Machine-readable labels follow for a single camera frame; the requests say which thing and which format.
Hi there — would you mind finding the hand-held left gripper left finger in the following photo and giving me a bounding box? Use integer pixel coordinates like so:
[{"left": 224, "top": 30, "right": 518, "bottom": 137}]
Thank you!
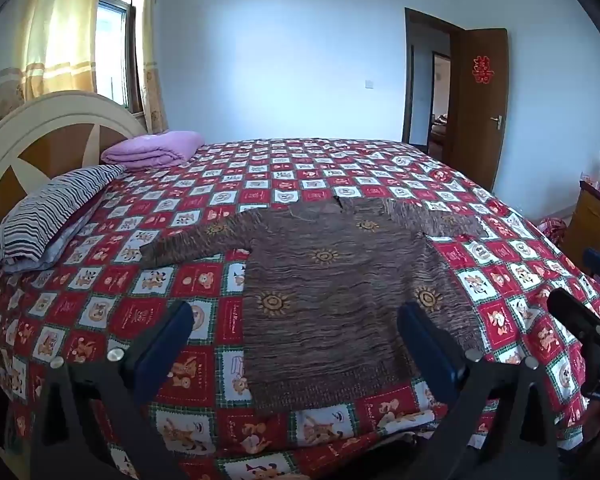
[{"left": 30, "top": 301, "right": 196, "bottom": 480}]

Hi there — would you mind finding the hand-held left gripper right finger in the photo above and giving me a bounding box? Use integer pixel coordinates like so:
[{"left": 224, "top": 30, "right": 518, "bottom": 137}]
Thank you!
[{"left": 397, "top": 302, "right": 566, "bottom": 480}]

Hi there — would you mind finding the brown patterned sweater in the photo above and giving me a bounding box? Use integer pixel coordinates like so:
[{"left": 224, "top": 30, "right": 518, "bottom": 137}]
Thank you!
[{"left": 140, "top": 195, "right": 486, "bottom": 416}]

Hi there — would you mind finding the wooden cabinet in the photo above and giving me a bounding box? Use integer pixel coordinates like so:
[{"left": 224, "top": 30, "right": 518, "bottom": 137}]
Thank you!
[{"left": 562, "top": 180, "right": 600, "bottom": 276}]

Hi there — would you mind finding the red bag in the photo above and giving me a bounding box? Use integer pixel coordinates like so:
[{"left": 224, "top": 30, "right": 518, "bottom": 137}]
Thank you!
[{"left": 536, "top": 217, "right": 571, "bottom": 246}]

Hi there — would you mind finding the striped pillow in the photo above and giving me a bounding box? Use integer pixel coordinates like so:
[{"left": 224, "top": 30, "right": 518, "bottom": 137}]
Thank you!
[{"left": 0, "top": 164, "right": 128, "bottom": 273}]

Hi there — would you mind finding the folded pink blanket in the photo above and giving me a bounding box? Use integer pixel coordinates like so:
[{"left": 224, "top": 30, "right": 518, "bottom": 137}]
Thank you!
[{"left": 101, "top": 130, "right": 206, "bottom": 167}]

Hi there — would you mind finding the red checkered printed bedspread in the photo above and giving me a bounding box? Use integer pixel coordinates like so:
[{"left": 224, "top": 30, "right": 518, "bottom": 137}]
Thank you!
[{"left": 0, "top": 139, "right": 600, "bottom": 480}]

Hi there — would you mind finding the brown wooden door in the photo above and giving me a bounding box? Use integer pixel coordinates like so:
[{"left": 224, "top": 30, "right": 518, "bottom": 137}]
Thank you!
[{"left": 450, "top": 28, "right": 510, "bottom": 192}]

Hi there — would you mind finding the red paper door decoration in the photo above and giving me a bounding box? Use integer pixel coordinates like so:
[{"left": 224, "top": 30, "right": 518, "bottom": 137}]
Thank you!
[{"left": 472, "top": 55, "right": 494, "bottom": 84}]

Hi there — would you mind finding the cream and brown headboard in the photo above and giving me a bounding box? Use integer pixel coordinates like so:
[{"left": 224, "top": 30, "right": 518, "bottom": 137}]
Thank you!
[{"left": 0, "top": 91, "right": 148, "bottom": 281}]

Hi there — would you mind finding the narrow yellow curtain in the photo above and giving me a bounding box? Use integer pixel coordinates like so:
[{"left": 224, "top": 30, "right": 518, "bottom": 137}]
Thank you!
[{"left": 130, "top": 0, "right": 170, "bottom": 133}]

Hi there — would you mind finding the window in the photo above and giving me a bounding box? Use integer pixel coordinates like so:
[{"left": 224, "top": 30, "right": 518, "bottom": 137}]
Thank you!
[{"left": 96, "top": 0, "right": 143, "bottom": 113}]

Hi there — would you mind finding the wide yellow curtain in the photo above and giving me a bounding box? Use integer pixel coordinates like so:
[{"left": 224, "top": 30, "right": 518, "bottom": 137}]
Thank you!
[{"left": 0, "top": 0, "right": 106, "bottom": 128}]

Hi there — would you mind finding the dark wooden door frame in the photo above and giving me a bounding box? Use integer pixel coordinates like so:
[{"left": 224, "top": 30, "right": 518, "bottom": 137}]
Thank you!
[{"left": 402, "top": 7, "right": 463, "bottom": 148}]

